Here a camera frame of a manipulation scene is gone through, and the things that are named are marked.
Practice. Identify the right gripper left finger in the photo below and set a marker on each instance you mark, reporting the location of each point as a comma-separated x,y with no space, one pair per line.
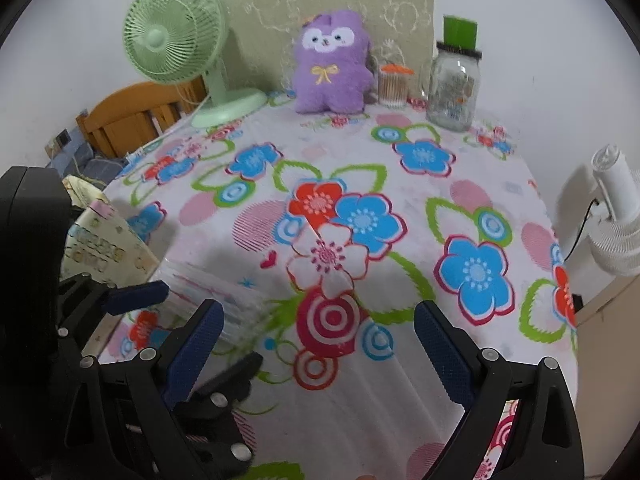
164,377

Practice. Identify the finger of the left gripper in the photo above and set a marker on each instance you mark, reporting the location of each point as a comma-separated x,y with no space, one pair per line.
219,440
84,302

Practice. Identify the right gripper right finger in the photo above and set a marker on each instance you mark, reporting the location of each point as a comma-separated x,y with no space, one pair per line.
477,379

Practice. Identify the yellow fabric storage box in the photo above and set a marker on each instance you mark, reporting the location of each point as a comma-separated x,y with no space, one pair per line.
101,243

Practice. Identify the beige cabinet door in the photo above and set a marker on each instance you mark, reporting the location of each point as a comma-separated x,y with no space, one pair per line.
608,374

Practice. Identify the blue plaid bedding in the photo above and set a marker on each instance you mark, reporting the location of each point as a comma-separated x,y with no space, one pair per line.
80,159

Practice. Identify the wooden chair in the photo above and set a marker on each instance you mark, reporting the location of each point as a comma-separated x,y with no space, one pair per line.
136,115

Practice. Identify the white floor fan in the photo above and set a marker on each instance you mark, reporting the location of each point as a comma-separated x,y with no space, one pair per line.
611,220

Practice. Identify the floral plastic tablecloth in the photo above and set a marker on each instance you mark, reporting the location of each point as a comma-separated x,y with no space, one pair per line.
342,225

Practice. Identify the green desk fan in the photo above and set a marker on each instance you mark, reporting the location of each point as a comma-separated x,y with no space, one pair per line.
175,41

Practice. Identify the toothpick holder orange lid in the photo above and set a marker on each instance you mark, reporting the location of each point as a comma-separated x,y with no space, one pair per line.
393,84

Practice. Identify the purple plush toy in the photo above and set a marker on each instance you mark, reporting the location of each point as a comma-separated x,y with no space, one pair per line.
331,64

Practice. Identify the wall power socket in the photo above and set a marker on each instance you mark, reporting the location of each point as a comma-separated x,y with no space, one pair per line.
56,144

